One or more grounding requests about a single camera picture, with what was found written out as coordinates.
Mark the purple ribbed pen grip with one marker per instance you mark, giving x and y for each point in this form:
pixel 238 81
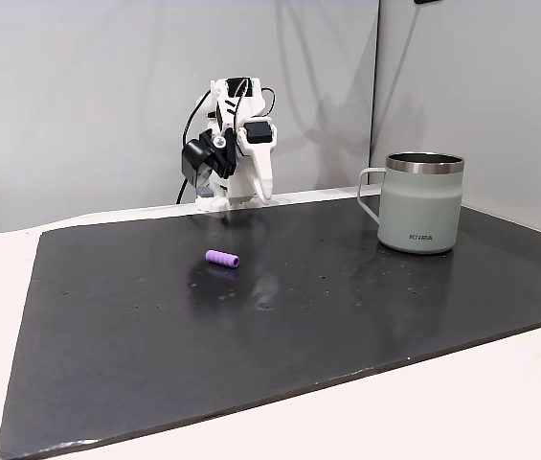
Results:
pixel 222 259

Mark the grey-green steel mug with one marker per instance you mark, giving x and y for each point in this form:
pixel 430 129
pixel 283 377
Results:
pixel 416 211

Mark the black table mat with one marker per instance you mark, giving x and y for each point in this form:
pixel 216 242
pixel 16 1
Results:
pixel 232 335

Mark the black camera box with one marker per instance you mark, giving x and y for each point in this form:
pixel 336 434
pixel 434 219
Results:
pixel 198 158

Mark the black wall-mounted object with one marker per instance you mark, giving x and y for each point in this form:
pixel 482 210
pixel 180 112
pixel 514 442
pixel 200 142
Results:
pixel 427 1

